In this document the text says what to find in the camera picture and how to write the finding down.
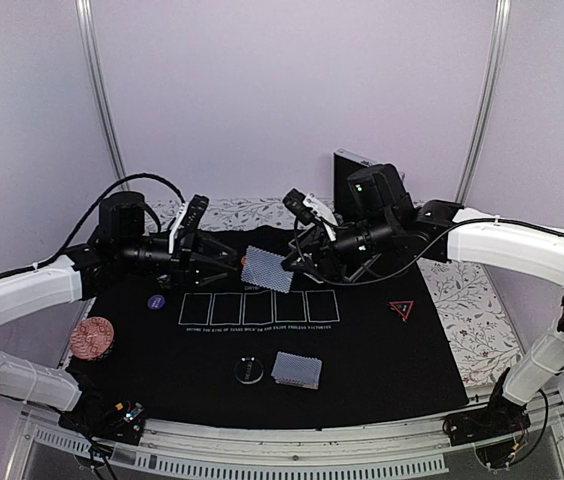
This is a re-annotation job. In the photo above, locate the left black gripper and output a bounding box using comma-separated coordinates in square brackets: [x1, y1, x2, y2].
[118, 229, 238, 294]

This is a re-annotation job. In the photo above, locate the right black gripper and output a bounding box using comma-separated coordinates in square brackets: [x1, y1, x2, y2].
[280, 213, 396, 285]

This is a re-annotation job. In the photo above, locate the single blue playing card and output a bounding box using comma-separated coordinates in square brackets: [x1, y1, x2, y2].
[241, 246, 293, 294]

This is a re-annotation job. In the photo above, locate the purple small blind button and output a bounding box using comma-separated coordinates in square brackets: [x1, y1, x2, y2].
[147, 294, 166, 311]

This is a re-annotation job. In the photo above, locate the aluminium poker chip case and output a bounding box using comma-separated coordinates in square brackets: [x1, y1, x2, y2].
[333, 149, 383, 221]

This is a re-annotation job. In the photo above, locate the blue playing card deck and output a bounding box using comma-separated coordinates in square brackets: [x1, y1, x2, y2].
[271, 352, 323, 390]

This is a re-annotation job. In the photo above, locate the clear dealer button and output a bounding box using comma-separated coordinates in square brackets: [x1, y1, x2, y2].
[234, 356, 264, 385]

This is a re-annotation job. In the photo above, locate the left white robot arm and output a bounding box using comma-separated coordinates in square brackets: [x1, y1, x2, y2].
[0, 181, 239, 434]

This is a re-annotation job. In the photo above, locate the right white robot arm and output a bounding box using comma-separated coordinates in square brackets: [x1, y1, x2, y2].
[283, 164, 564, 436]

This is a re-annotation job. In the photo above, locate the black poker table mat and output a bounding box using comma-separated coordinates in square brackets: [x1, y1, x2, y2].
[69, 224, 468, 431]

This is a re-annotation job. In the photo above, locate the red black triangle card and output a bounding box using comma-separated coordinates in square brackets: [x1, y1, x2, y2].
[389, 301, 415, 323]

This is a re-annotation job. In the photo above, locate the red patterned round tin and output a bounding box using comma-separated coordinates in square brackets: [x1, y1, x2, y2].
[69, 317, 115, 361]

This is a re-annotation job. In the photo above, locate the small green circuit board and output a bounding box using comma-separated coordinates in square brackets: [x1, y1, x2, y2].
[115, 401, 144, 423]

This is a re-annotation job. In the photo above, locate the floral white tablecloth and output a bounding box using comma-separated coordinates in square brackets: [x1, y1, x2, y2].
[201, 198, 523, 396]

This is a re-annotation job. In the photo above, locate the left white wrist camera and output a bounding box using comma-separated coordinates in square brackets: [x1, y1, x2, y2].
[168, 194, 209, 254]

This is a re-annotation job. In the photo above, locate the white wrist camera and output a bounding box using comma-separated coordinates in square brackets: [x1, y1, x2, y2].
[168, 194, 209, 254]
[282, 189, 338, 242]

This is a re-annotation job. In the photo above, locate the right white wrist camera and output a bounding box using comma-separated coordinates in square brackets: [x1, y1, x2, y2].
[282, 189, 338, 242]

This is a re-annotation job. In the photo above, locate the left aluminium frame post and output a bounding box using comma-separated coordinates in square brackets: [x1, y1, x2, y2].
[75, 0, 126, 180]

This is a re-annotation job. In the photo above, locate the aluminium frame post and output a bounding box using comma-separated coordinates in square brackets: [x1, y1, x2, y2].
[455, 0, 512, 204]
[75, 0, 126, 180]

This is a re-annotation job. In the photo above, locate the right aluminium frame post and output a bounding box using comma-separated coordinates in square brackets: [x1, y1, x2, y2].
[455, 0, 512, 204]

